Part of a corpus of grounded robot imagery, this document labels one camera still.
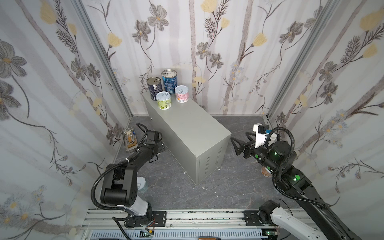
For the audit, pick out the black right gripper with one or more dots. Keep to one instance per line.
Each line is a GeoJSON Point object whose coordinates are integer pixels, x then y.
{"type": "Point", "coordinates": [247, 149]}

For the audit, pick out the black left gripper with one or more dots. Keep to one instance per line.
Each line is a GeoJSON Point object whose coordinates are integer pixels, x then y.
{"type": "Point", "coordinates": [154, 143]}

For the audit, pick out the green label can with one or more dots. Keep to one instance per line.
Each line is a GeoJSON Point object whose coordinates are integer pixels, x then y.
{"type": "Point", "coordinates": [164, 100]}

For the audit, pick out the pink label can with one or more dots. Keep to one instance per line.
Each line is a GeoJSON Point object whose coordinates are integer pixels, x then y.
{"type": "Point", "coordinates": [182, 94]}

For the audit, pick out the dark navy tall can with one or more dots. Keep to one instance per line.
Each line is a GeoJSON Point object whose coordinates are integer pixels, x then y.
{"type": "Point", "coordinates": [154, 86]}

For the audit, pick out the blue label tall can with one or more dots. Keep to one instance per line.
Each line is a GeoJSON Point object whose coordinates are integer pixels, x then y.
{"type": "Point", "coordinates": [170, 80]}

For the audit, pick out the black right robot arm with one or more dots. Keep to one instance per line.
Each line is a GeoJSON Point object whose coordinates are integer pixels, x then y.
{"type": "Point", "coordinates": [276, 154]}

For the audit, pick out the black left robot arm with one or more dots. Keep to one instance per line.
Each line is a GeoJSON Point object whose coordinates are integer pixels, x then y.
{"type": "Point", "coordinates": [117, 188]}

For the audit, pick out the grey metal cabinet counter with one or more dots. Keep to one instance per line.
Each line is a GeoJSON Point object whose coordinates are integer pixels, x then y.
{"type": "Point", "coordinates": [196, 139]}

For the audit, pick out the orange label can right side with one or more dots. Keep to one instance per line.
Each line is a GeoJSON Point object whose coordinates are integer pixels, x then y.
{"type": "Point", "coordinates": [265, 172]}

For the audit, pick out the teal label flat can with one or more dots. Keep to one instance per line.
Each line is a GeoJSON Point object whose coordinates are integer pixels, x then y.
{"type": "Point", "coordinates": [142, 185]}

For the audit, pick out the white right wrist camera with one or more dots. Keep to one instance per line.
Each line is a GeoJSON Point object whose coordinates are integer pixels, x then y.
{"type": "Point", "coordinates": [261, 131]}

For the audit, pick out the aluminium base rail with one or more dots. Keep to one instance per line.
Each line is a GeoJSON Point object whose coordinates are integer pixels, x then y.
{"type": "Point", "coordinates": [203, 225]}

